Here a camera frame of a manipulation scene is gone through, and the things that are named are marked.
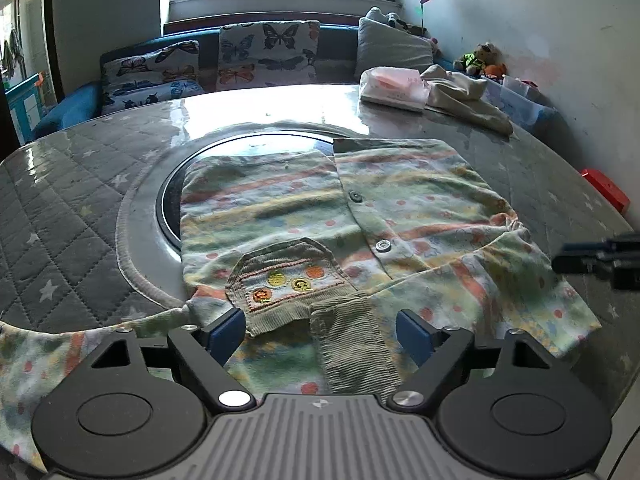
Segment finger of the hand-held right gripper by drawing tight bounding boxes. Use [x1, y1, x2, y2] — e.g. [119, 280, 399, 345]
[551, 252, 621, 276]
[560, 232, 640, 257]

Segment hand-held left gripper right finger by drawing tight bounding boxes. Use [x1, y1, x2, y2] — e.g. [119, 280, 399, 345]
[389, 309, 570, 407]

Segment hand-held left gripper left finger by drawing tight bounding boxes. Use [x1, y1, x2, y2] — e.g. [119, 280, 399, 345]
[86, 308, 256, 408]

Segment green printed baby cardigan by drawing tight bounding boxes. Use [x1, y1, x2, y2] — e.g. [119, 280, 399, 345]
[0, 137, 603, 461]

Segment hanging clothes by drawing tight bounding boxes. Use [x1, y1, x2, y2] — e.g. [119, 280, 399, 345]
[0, 30, 23, 78]

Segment red box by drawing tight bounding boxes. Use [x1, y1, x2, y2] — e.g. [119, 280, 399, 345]
[580, 167, 631, 213]

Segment round black induction cooktop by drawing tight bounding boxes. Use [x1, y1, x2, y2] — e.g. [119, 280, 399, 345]
[155, 132, 336, 253]

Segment clear plastic storage box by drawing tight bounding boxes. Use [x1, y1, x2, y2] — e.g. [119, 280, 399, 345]
[482, 75, 556, 133]

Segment cream garment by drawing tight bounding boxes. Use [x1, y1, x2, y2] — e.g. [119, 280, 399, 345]
[420, 64, 515, 136]

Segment brown teddy bear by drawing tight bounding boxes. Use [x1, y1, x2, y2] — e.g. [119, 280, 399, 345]
[454, 42, 503, 76]

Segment pink tissue pack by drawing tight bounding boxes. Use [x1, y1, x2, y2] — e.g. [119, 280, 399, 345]
[359, 66, 432, 113]

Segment butterfly print cushion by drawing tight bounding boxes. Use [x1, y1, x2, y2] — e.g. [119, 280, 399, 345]
[100, 40, 206, 113]
[217, 20, 321, 92]

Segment blue sofa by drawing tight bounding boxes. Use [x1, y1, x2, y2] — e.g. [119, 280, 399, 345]
[32, 22, 558, 141]

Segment grey pillow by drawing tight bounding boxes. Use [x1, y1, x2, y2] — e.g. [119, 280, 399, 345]
[356, 16, 435, 81]

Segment panda plush toy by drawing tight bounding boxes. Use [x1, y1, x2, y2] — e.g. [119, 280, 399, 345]
[367, 6, 408, 31]

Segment brown door frame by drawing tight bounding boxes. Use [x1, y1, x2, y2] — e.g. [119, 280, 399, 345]
[42, 0, 67, 103]

